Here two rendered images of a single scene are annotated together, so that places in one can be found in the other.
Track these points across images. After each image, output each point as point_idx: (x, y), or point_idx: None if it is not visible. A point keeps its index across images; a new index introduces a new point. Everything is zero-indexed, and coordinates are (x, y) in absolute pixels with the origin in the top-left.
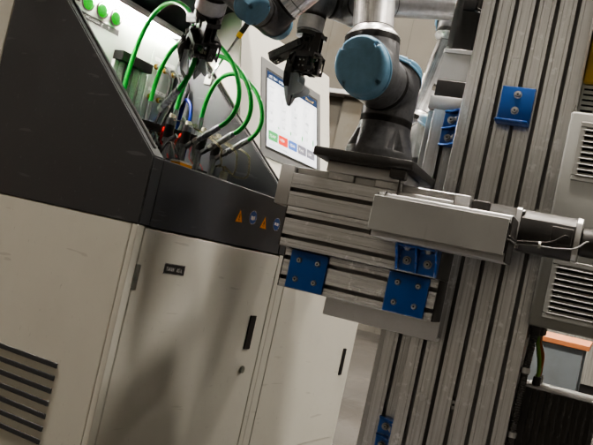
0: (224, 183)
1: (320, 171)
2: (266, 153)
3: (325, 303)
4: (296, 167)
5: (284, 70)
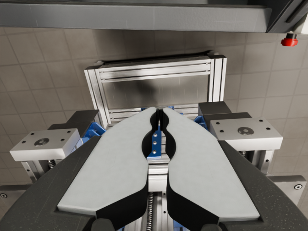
0: (74, 28)
1: (30, 177)
2: None
3: (106, 127)
4: (19, 160)
5: (16, 206)
